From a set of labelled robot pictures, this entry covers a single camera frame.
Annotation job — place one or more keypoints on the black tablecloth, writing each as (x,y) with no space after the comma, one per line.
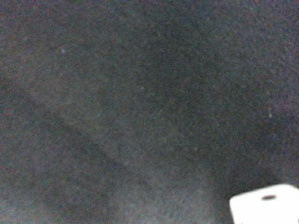
(144,111)

